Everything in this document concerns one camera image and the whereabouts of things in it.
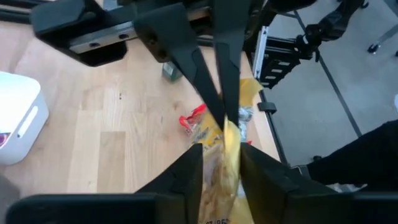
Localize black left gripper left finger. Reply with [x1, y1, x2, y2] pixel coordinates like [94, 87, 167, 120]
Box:
[6, 142, 205, 224]

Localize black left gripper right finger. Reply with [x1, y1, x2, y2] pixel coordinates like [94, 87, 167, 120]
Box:
[239, 142, 398, 224]

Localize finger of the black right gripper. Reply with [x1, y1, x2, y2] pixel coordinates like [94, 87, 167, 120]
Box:
[213, 0, 251, 125]
[133, 3, 226, 130]

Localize green lid spice jar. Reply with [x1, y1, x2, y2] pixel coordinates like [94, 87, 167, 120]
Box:
[161, 61, 183, 83]

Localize red ramen packet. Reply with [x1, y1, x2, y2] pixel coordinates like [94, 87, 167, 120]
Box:
[179, 104, 208, 131]

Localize yellow ramen packet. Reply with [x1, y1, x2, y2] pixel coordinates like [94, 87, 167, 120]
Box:
[186, 77, 264, 224]

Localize person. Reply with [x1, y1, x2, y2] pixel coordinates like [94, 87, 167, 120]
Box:
[292, 119, 398, 194]

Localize white plastic bin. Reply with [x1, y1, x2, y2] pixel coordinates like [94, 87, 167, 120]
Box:
[0, 71, 50, 166]

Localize office chair base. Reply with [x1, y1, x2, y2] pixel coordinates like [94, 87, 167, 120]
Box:
[366, 23, 398, 57]

